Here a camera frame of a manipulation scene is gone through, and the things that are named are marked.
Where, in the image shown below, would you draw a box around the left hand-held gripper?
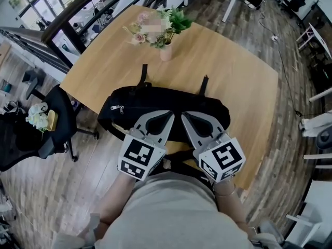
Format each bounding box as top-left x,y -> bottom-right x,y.
117,110 -> 175,183

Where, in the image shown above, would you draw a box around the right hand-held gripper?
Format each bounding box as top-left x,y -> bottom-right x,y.
181,110 -> 246,184

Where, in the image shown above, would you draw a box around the black duffel bag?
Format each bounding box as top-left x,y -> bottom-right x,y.
97,63 -> 231,144

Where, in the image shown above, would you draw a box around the person's left forearm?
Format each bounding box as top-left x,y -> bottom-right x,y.
97,170 -> 143,234

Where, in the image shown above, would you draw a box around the person's right forearm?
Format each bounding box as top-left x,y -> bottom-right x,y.
213,178 -> 252,234

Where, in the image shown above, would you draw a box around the person's black trousers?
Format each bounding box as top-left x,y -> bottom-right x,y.
149,149 -> 216,191

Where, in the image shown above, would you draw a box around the wooden table with white legs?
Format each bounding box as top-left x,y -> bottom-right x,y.
59,4 -> 279,191

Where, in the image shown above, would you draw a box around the person's grey shirt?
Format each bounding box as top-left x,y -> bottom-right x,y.
94,171 -> 256,249

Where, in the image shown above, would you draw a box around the black office chair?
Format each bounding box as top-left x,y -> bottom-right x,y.
282,0 -> 307,19
0,84 -> 101,172

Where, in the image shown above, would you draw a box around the tan wooden box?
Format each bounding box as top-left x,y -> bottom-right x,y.
47,109 -> 59,132

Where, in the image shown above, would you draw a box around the flower vase with pink flowers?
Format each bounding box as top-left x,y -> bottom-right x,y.
122,6 -> 194,50

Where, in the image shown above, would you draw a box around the white wheeled robot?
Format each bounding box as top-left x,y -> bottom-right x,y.
298,110 -> 332,150

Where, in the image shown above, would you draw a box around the white flower bunch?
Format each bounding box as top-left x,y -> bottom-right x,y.
25,102 -> 50,134

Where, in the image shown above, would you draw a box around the small black side table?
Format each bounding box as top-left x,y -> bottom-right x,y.
22,70 -> 47,101

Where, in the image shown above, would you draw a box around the black metal railing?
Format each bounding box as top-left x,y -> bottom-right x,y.
0,0 -> 187,75

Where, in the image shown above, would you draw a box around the small white table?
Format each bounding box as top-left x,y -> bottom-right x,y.
296,22 -> 332,59

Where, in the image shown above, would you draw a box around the large glass window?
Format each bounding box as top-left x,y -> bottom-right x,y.
7,0 -> 60,31

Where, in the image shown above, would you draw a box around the thin wrist bracelet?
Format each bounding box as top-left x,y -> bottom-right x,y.
215,183 -> 237,198

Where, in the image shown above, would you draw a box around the black cable with adapter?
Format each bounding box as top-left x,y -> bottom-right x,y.
277,37 -> 303,118

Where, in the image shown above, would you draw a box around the white metal frame desk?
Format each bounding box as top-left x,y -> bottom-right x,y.
285,179 -> 332,249

